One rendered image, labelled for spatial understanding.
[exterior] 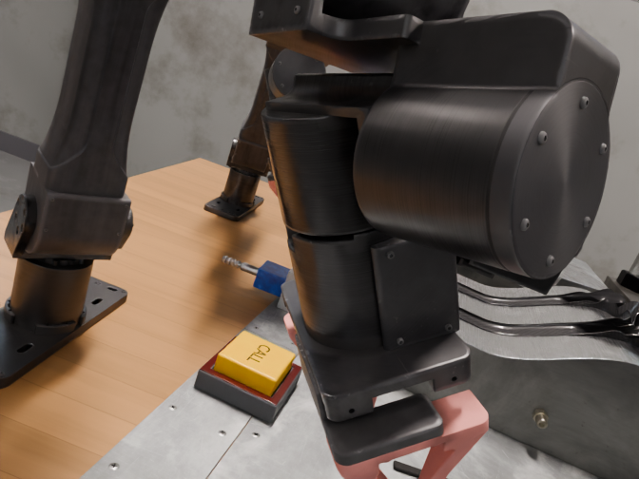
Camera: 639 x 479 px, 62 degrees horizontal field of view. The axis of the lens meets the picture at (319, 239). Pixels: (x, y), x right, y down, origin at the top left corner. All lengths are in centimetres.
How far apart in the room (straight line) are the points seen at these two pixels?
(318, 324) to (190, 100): 309
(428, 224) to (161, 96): 323
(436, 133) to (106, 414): 38
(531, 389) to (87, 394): 44
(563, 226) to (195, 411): 38
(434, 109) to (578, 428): 54
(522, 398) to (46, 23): 346
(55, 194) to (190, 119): 286
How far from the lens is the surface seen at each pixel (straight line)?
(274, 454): 48
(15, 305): 55
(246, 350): 52
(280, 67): 58
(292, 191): 21
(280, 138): 21
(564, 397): 64
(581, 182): 18
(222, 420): 49
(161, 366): 54
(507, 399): 64
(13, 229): 51
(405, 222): 17
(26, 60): 382
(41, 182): 48
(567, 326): 72
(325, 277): 22
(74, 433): 46
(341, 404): 22
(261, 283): 71
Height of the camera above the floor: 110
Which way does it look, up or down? 17 degrees down
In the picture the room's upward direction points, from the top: 20 degrees clockwise
